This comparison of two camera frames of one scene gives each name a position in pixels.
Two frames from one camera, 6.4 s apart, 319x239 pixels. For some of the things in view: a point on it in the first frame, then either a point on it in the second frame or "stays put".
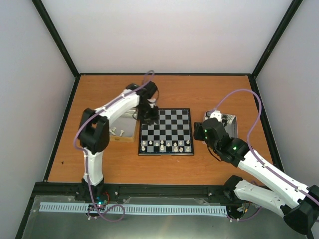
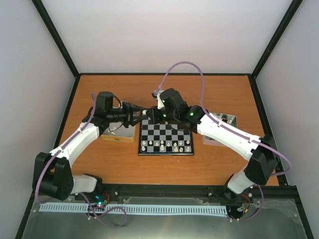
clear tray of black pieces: x=229 y=121 stays put
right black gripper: x=197 y=132 → x=153 y=117
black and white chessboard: x=172 y=136 stays put
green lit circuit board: x=99 y=202 stays put
